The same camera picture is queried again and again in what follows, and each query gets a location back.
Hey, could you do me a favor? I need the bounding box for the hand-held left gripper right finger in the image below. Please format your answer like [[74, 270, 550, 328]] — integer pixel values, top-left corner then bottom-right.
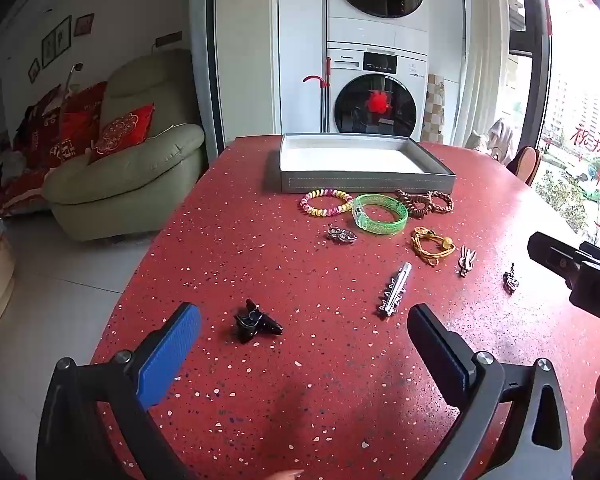
[[406, 303, 576, 480]]

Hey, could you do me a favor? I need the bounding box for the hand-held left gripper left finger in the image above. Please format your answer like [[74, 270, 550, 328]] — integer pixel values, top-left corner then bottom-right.
[[36, 302, 203, 480]]

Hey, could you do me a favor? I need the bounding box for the rabbit shaped hair clip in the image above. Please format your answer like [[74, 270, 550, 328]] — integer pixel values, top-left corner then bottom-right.
[[457, 245, 476, 277]]

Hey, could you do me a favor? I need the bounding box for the black claw hair clip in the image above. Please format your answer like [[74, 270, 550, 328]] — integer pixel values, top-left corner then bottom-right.
[[233, 298, 284, 345]]

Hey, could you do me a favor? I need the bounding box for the silver spiked hair clip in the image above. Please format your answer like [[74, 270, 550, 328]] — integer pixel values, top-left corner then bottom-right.
[[377, 261, 413, 318]]

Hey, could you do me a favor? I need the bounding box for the yellow hair tie with bead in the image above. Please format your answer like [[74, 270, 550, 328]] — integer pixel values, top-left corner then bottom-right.
[[411, 227, 456, 267]]

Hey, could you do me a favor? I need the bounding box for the beige braided hair tie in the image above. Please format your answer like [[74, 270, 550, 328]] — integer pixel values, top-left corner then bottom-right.
[[427, 191, 454, 216]]

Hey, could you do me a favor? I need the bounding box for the brown spiral hair tie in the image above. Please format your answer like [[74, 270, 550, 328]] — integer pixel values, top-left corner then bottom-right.
[[394, 189, 433, 220]]

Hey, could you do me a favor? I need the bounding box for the silver brooch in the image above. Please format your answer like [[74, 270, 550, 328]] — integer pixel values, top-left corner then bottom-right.
[[326, 225, 358, 245]]

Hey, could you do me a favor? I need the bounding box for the green plastic bracelet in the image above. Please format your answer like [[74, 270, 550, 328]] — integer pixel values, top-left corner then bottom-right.
[[351, 193, 410, 233]]

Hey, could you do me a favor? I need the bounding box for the pastel spiral hair tie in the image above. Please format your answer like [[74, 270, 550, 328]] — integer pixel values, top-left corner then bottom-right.
[[300, 189, 355, 219]]

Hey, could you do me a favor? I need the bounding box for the grey jewelry tray box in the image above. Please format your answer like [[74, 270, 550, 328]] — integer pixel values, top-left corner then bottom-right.
[[264, 133, 456, 195]]

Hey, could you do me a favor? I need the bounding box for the red window decal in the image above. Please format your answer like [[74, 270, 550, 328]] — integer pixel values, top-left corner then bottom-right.
[[570, 125, 600, 201]]

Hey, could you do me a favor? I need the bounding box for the beige clothes pile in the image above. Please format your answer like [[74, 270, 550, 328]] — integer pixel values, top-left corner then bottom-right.
[[465, 118, 515, 165]]

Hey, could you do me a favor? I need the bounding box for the checkered cloth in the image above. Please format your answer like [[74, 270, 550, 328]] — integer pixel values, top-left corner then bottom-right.
[[426, 74, 446, 146]]

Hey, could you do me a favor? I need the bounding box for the light green armchair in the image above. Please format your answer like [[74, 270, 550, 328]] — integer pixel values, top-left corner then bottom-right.
[[42, 49, 207, 241]]

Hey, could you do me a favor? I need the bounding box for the white washing machine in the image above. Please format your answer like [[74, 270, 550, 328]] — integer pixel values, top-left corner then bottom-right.
[[326, 42, 428, 143]]

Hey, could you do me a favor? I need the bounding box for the red patterned cushion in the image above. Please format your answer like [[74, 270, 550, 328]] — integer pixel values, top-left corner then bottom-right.
[[87, 103, 156, 163]]

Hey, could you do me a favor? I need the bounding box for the red printed cloth pile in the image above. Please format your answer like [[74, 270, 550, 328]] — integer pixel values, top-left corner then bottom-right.
[[0, 81, 108, 218]]

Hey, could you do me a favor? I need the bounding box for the white cabinet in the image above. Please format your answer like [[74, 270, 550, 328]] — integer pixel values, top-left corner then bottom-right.
[[277, 0, 328, 136]]

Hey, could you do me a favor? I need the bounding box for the red handled mop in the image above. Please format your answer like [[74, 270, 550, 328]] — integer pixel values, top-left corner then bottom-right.
[[302, 57, 332, 133]]

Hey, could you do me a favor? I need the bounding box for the large picture frame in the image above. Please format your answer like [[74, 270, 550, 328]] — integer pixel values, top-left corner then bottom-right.
[[41, 15, 72, 68]]

